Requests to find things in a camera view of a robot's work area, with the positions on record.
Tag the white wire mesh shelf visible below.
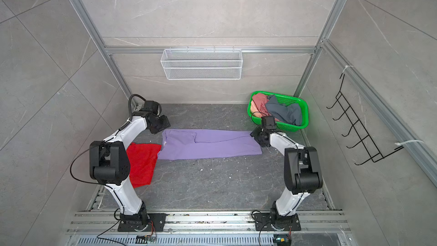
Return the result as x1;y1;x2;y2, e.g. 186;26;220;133
160;49;244;80

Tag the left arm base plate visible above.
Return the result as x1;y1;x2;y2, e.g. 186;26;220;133
117;214;166;232

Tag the black wire hook rack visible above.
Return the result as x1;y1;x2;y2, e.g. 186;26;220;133
326;74;404;166

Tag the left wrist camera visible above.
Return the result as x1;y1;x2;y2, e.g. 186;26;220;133
141;100;162;116

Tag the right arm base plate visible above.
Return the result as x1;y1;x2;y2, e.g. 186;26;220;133
251;213;302;232

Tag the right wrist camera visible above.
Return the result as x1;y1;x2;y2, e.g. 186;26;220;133
261;116;277;131

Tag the pink t shirt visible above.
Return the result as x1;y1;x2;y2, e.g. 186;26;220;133
250;93;280;122

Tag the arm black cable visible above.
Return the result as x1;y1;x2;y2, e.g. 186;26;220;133
127;93;147;122
250;110;265;127

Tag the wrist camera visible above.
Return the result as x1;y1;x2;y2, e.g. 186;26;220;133
261;116;277;131
141;100;162;116

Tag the purple t shirt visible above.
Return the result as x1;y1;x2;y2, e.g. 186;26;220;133
158;129;262;161

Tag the dark grey t shirt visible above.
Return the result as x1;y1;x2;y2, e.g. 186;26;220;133
265;95;303;126

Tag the aluminium mounting rail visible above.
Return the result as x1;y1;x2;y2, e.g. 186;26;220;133
65;210;352;235

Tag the red folded t shirt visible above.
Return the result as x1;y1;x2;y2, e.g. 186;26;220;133
126;143;161;189

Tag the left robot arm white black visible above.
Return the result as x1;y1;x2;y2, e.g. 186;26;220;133
89;110;170;232

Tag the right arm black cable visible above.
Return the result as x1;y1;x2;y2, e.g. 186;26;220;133
250;110;265;127

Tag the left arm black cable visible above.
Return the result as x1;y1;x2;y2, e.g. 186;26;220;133
127;93;147;122

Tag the green plastic basket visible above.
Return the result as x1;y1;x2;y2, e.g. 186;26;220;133
248;91;309;132

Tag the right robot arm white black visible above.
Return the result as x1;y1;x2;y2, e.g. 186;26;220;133
251;128;323;231

